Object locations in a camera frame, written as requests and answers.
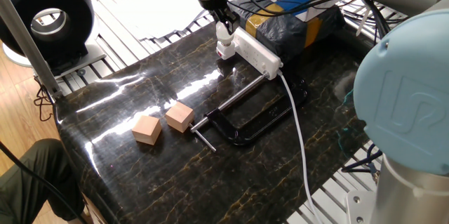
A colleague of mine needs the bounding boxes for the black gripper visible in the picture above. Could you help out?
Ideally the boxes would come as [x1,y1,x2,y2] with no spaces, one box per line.
[199,0,241,36]

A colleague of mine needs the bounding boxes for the white light bulb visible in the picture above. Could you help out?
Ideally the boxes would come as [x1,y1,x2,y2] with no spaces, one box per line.
[215,21,235,47]

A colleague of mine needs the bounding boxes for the white bulb holder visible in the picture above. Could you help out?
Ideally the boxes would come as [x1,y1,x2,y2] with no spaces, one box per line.
[216,40,236,60]

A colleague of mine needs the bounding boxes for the white power strip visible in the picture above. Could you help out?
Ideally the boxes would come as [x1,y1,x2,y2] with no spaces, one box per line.
[232,26,284,81]

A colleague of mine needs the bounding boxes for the black plastic wrapped package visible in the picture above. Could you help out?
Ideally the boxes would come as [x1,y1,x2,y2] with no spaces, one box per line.
[227,0,347,63]

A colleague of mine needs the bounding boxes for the white paper sheets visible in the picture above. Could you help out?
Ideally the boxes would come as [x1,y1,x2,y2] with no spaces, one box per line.
[101,0,215,41]

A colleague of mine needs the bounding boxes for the wooden cube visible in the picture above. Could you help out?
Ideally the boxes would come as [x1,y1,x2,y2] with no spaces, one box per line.
[164,101,196,133]
[131,114,163,146]

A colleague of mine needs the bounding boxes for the black C-clamp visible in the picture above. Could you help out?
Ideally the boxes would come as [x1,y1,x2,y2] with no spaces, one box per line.
[189,71,309,153]

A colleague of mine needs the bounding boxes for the dark trousered person leg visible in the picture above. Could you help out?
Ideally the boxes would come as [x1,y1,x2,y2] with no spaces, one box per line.
[0,138,85,224]

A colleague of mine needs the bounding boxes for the white power strip cable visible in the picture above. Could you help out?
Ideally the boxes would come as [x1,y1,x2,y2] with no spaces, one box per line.
[276,71,326,224]

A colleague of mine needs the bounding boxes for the aluminium frame post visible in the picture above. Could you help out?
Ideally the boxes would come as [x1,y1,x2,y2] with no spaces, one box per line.
[0,0,64,100]

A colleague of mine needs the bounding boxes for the tangled dark cable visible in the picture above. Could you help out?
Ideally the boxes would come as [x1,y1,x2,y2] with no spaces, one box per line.
[33,76,54,122]

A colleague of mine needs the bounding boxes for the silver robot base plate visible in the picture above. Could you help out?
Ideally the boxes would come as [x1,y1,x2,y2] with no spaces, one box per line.
[345,190,382,224]

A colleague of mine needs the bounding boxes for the thin black cable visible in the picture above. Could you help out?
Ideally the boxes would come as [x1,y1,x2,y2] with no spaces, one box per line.
[0,141,88,224]

